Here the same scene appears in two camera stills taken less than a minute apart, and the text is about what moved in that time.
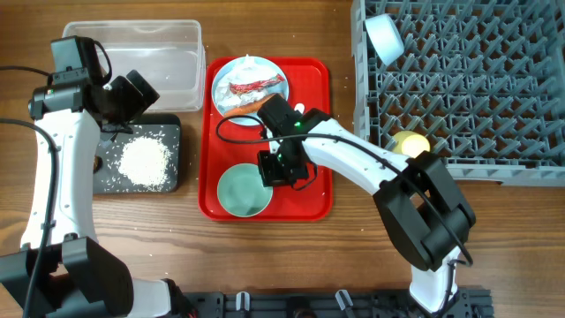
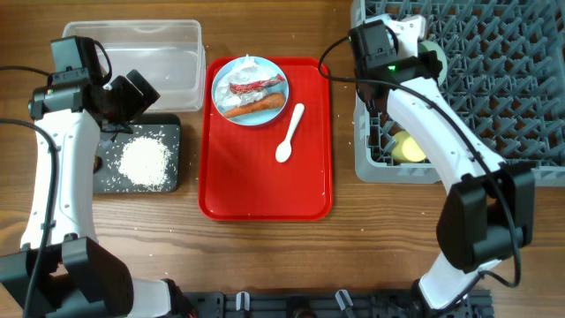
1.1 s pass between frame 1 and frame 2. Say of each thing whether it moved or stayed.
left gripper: stayed
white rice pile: stayed
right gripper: moved
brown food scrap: stayed
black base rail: stayed
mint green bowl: moved
